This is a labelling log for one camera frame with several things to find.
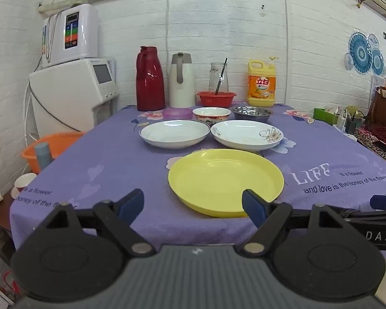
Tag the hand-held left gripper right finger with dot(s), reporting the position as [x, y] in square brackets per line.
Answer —
[252, 206]

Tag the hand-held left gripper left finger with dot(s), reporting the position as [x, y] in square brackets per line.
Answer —
[132, 201]

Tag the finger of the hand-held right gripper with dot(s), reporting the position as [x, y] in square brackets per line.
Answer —
[384, 202]

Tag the yellow plastic plate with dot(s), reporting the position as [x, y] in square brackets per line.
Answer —
[218, 180]

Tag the white floral print plate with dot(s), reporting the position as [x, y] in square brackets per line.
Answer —
[244, 135]

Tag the plain white deep plate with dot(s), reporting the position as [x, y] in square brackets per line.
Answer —
[173, 135]

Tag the stainless steel bowl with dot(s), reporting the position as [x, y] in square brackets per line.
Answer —
[251, 113]

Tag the red patterned ceramic bowl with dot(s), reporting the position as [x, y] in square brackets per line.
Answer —
[211, 115]

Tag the purple floral tablecloth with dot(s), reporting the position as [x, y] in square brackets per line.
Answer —
[115, 154]

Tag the red patterned cloth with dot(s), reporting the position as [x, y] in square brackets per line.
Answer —
[382, 141]

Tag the black power adapter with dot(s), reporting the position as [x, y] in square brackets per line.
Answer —
[353, 125]

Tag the orange plastic basin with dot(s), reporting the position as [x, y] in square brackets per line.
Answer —
[61, 141]

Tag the brown paper bag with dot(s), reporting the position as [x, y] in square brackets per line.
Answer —
[384, 106]

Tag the grey blue cup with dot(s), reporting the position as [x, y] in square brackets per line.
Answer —
[43, 156]

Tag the green box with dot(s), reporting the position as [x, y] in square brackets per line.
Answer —
[321, 114]

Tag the paper cup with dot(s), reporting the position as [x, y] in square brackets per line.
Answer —
[24, 182]

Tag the red plastic basket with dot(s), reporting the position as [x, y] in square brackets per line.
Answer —
[215, 100]

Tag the yellow detergent bottle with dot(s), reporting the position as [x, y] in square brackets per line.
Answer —
[260, 87]

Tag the white thermos jug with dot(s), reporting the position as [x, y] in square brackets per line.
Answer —
[181, 90]

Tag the red thermos jug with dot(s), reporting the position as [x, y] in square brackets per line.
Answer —
[149, 80]

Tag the white water dispenser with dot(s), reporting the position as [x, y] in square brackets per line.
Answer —
[67, 96]

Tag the brown side table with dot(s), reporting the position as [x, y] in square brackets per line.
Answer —
[1, 215]

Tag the black stirring stick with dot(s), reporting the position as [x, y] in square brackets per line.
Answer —
[221, 77]

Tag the clear glass pitcher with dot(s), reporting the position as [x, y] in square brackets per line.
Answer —
[214, 77]

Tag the medium blue paper fan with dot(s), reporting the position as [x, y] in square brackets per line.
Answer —
[377, 61]

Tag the large blue paper fan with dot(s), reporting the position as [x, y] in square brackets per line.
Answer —
[361, 51]

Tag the white water ionizer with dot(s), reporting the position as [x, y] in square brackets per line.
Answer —
[83, 32]

